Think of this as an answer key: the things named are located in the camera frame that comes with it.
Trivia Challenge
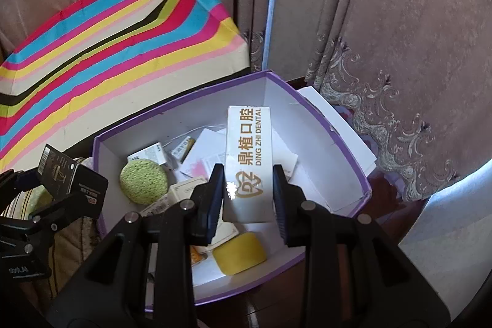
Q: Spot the white square box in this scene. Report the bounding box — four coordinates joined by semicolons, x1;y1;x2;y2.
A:
271;149;300;183

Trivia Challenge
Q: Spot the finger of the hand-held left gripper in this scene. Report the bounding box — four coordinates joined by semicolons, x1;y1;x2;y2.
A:
27;193;83;235
0;170;41;195

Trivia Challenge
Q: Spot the striped plush cushion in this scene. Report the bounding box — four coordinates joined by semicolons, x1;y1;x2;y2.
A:
0;157;101;298

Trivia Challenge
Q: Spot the white orange barcode box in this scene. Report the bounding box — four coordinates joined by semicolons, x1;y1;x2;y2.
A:
190;244;211;267

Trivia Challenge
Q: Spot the rainbow striped cloth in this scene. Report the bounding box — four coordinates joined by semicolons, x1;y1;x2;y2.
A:
0;0;250;169

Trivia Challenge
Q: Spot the yellow sponge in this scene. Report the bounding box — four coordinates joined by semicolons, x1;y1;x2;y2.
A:
212;232;268;275

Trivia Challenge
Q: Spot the small white blue box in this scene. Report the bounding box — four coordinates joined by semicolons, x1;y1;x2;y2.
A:
127;143;170;169

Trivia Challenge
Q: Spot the dark wooden side table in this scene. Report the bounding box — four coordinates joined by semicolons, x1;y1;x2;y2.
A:
192;159;431;328

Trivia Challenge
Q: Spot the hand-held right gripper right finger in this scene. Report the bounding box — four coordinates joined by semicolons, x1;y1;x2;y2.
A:
272;164;450;328

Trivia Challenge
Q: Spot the long white box gold logo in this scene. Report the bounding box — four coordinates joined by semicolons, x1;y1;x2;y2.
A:
223;105;274;224

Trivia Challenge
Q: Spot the purple cardboard box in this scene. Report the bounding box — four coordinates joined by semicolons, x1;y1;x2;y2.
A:
93;70;373;306

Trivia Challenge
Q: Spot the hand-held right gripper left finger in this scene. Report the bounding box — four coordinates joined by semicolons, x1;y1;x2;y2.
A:
46;163;225;328

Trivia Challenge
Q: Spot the black printed box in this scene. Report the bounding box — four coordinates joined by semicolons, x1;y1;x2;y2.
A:
36;144;109;219

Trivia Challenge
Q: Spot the green round scrubber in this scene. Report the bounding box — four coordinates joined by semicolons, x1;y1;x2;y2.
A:
119;160;169;205

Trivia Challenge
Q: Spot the tall plain white box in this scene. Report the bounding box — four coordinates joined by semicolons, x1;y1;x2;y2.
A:
181;127;227;175

